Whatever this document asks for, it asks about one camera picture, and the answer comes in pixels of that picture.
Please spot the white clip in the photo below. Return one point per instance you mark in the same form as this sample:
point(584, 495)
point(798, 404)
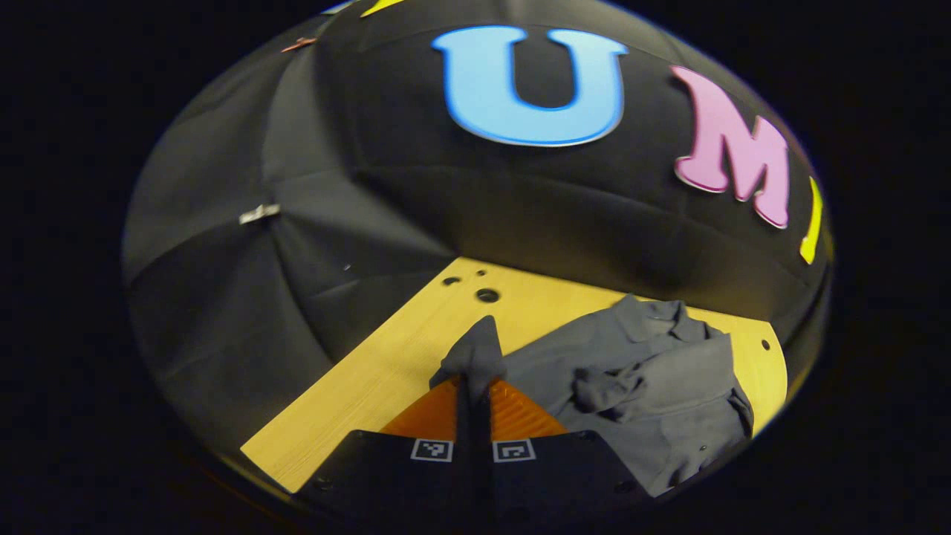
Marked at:
point(259, 214)

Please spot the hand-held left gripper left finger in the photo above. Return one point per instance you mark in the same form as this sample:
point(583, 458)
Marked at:
point(464, 446)

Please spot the copper clip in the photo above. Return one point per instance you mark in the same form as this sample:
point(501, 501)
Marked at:
point(299, 44)

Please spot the grey button-up shirt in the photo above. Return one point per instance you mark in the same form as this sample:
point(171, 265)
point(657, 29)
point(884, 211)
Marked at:
point(654, 401)

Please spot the black backdrop cloth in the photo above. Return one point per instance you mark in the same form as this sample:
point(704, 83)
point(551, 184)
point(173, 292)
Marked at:
point(371, 186)

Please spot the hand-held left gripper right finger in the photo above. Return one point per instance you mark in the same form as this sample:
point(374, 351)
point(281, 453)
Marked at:
point(484, 446)

